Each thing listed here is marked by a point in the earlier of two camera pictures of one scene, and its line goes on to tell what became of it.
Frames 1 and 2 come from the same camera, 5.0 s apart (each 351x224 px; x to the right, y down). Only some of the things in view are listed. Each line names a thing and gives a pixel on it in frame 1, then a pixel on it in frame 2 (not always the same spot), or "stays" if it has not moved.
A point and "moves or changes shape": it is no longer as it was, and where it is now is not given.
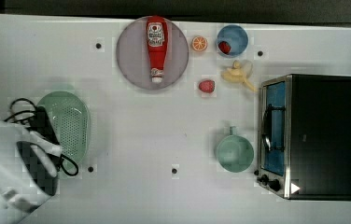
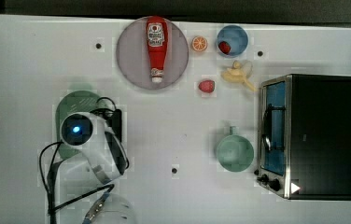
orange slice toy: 199,43 stays
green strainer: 69,119 moves or changes shape
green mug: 235,152 stays
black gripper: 41,123 to 113,119
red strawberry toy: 206,86 stays
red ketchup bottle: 157,37 stays
